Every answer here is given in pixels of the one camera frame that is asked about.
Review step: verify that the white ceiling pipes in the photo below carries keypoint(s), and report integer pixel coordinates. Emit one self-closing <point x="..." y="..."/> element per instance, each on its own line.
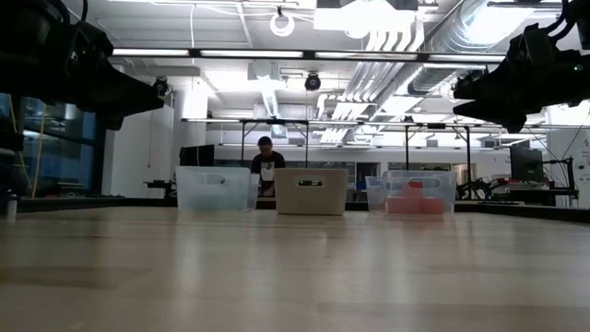
<point x="350" y="108"/>

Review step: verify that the clear plastic bin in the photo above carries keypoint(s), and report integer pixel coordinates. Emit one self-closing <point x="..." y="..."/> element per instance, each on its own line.
<point x="447" y="184"/>
<point x="212" y="193"/>

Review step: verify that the black aluminium rail frame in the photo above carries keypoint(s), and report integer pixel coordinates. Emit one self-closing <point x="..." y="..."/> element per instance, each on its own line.
<point x="530" y="213"/>

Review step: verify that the person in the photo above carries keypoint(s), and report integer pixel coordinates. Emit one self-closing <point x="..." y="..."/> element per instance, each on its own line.
<point x="267" y="168"/>

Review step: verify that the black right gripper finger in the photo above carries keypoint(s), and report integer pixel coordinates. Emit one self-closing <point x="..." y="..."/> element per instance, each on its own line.
<point x="493" y="85"/>
<point x="493" y="110"/>

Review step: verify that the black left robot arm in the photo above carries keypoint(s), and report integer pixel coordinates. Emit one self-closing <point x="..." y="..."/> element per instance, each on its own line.
<point x="27" y="55"/>

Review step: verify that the white cup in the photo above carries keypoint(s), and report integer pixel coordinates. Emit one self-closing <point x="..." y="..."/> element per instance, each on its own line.
<point x="11" y="207"/>

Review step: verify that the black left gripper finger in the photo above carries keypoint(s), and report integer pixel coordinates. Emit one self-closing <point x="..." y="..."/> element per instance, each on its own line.
<point x="124" y="87"/>
<point x="120" y="108"/>

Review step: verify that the silver ventilation duct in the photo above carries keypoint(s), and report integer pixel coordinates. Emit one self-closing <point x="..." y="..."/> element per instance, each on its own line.
<point x="442" y="41"/>

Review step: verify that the long linear ceiling light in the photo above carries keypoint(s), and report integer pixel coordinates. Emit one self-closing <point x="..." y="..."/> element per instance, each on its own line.
<point x="251" y="54"/>

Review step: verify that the opaque light grey bin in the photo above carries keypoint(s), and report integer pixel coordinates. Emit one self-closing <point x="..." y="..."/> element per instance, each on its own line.
<point x="313" y="200"/>

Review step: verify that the black computer monitor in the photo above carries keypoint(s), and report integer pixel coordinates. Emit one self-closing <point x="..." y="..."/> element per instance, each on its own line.
<point x="526" y="165"/>
<point x="197" y="157"/>

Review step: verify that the black metal gantry frame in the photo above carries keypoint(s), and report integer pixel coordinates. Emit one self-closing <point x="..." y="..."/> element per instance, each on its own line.
<point x="435" y="125"/>
<point x="272" y="122"/>

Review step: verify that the black ceiling spotlight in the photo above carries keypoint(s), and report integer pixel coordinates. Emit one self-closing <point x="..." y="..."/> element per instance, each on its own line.
<point x="312" y="82"/>
<point x="160" y="86"/>

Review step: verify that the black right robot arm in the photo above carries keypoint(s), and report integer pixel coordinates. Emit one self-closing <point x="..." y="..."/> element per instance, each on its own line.
<point x="584" y="27"/>

